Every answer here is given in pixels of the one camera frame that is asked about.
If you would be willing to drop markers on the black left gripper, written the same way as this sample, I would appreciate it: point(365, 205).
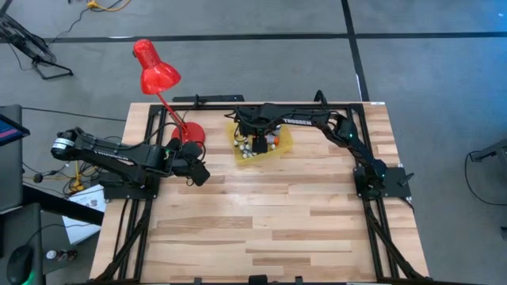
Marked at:
point(186, 152)

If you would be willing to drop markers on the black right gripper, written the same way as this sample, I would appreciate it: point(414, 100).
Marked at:
point(257, 116)

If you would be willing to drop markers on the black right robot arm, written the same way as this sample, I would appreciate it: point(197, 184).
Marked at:
point(344, 130)

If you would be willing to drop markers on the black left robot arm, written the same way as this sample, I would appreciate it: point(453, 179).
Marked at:
point(119, 154)

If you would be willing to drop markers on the yellow plastic tray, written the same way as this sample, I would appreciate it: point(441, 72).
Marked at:
point(283, 144)

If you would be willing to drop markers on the black power strip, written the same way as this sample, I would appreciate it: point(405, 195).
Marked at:
point(214, 98)

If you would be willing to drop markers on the red desk lamp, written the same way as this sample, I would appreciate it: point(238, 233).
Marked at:
point(156, 71)

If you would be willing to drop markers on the white paper sheet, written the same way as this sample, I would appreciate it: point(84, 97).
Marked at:
point(79, 233)

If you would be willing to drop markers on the black side desk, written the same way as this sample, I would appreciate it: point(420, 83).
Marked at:
point(59, 206)

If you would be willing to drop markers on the spare white-capped bottle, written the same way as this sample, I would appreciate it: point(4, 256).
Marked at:
point(51, 254)

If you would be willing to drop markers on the black computer monitor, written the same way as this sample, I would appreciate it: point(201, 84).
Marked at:
point(10, 166)

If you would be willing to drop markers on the black computer mouse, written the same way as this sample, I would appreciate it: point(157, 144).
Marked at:
point(20, 261)

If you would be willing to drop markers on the black equipment stand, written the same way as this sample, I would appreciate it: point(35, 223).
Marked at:
point(491, 152)

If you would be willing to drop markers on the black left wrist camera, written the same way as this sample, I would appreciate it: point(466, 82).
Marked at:
point(200, 174)

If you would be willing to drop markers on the black table-edge camera box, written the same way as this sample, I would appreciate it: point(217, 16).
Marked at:
point(258, 280)

